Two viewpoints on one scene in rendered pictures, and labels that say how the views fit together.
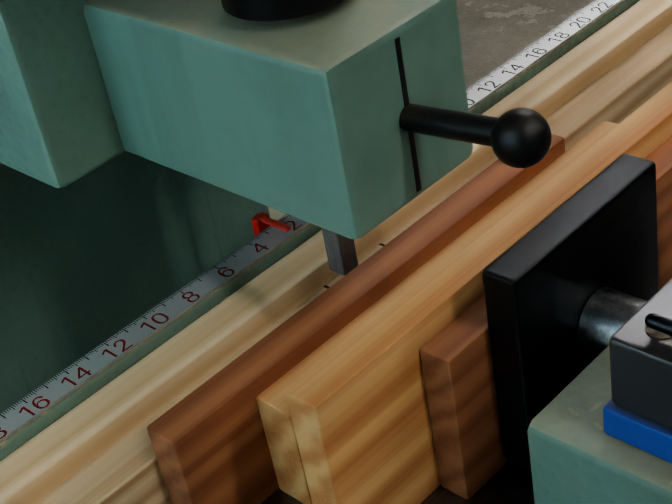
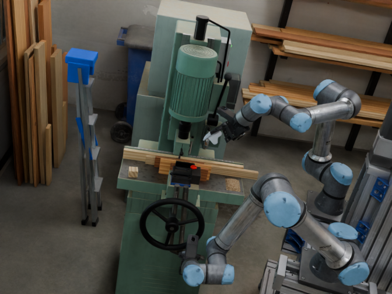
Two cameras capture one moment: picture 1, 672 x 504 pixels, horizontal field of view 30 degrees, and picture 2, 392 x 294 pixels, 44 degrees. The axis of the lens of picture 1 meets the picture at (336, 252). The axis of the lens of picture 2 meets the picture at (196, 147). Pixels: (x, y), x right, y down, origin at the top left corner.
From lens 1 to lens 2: 1.93 m
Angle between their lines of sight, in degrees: 30
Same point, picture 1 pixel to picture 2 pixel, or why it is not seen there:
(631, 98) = (219, 168)
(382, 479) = (163, 169)
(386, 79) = (180, 145)
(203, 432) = (157, 158)
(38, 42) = (171, 129)
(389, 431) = (165, 166)
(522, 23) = not seen: hidden behind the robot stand
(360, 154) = (175, 148)
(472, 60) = not seen: hidden behind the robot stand
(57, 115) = (170, 134)
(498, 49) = not seen: hidden behind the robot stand
